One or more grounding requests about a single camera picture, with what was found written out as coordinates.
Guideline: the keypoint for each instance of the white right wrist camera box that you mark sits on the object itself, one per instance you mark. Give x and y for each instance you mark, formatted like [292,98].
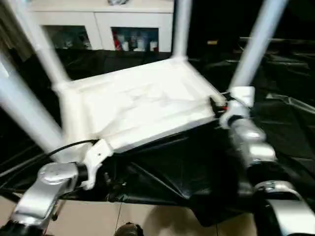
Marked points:
[238,105]

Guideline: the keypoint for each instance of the white plastic table top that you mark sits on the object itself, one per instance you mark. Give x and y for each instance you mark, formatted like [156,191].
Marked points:
[142,98]

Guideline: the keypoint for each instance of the grey metal rack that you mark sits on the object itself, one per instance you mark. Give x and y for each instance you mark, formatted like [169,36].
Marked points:
[12,24]

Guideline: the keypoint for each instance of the small yellow label tag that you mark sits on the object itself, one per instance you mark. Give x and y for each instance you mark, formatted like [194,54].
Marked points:
[212,43]

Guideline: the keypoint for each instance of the shiny silver ornament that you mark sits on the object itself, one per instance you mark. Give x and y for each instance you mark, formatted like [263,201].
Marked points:
[118,2]

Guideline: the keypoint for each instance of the white plastic table leg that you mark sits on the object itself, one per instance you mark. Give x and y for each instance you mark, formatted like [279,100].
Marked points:
[39,39]
[27,108]
[182,27]
[258,44]

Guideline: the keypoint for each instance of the black robot left foot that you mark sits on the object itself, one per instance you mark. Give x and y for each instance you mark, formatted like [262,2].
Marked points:
[129,230]

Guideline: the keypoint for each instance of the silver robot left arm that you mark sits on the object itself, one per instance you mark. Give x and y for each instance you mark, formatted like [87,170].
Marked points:
[44,191]

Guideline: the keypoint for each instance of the dark grey bar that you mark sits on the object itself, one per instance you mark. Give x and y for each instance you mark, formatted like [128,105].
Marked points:
[280,41]

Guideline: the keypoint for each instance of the white glass-door cabinet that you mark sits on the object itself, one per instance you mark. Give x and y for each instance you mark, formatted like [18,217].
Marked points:
[98,24]

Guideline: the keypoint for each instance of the black mat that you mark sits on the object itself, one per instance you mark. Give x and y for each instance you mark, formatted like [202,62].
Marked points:
[167,172]

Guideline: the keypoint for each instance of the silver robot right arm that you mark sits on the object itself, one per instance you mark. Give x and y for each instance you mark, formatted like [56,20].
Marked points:
[261,152]

